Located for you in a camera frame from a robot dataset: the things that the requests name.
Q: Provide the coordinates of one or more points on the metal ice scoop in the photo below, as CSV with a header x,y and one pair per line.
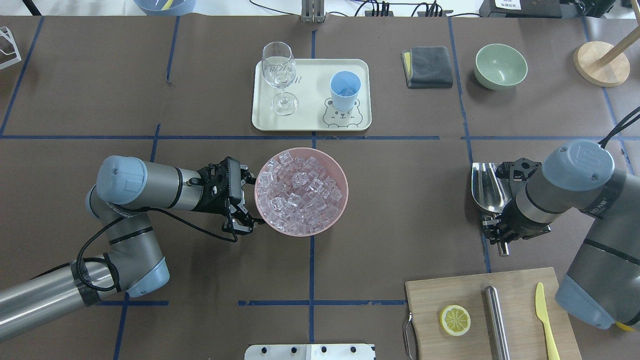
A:
x,y
491,194

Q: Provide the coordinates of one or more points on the clear wine glass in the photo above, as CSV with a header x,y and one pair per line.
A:
x,y
279,71

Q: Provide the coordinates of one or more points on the wooden paper towel stand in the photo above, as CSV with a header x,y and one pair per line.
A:
x,y
604,64

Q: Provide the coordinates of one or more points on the pink bowl of ice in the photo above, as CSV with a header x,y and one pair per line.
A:
x,y
301,192

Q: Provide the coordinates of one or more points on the grey folded cloth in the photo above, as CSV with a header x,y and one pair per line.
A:
x,y
427,67

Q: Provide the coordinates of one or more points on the yellow plastic knife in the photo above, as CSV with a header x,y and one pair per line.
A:
x,y
542,314

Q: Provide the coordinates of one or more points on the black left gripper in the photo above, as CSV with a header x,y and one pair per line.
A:
x,y
210,201

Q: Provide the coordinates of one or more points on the steel cylinder muddler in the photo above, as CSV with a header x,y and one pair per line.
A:
x,y
496,324

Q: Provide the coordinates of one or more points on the blue plastic cup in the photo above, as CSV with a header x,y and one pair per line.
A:
x,y
344,87

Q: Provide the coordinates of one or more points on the wooden cutting board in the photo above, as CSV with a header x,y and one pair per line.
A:
x,y
524,332

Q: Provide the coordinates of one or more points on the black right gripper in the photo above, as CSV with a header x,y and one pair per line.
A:
x,y
520,223

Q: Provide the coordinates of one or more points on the green ceramic bowl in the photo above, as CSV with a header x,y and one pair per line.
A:
x,y
499,67

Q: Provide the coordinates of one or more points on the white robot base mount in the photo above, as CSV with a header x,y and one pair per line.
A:
x,y
311,351

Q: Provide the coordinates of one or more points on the cream serving tray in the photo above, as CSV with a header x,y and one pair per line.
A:
x,y
315,112

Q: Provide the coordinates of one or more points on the white wire cup rack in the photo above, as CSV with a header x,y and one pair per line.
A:
x,y
9,52

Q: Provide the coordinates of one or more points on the lemon half slice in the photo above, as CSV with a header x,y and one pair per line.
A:
x,y
455,320

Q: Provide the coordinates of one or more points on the blue bowl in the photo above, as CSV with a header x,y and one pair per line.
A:
x,y
169,8

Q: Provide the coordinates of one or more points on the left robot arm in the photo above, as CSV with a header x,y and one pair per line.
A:
x,y
126,190

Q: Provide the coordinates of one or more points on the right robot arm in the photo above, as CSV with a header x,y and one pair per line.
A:
x,y
520,199

